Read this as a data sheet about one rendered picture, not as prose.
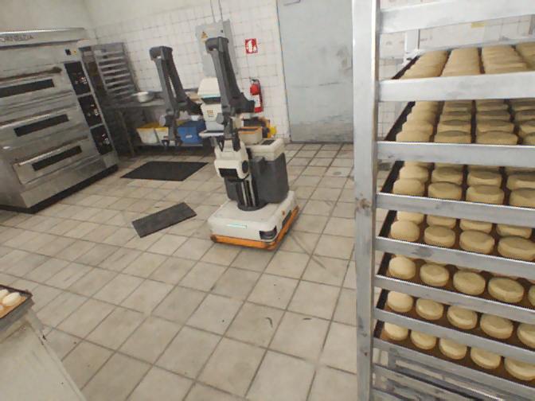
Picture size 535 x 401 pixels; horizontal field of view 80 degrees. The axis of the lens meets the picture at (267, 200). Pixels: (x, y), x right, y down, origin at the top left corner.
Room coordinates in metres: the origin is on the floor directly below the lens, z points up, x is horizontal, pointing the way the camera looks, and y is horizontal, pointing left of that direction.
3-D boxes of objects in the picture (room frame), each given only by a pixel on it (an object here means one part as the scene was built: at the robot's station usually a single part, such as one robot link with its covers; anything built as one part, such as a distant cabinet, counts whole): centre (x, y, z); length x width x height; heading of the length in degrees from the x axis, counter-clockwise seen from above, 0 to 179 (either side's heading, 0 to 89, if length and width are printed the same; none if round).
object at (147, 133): (5.69, 1.77, 0.36); 0.47 x 0.39 x 0.26; 151
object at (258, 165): (2.38, 0.15, 0.68); 0.28 x 0.27 x 0.25; 63
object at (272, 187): (2.64, 0.09, 0.59); 0.55 x 0.34 x 0.83; 63
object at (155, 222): (3.05, 1.13, 0.01); 0.60 x 0.40 x 0.03; 119
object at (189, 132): (5.30, 1.02, 0.36); 0.47 x 0.38 x 0.26; 154
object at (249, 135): (2.66, 0.08, 0.87); 0.23 x 0.15 x 0.11; 63
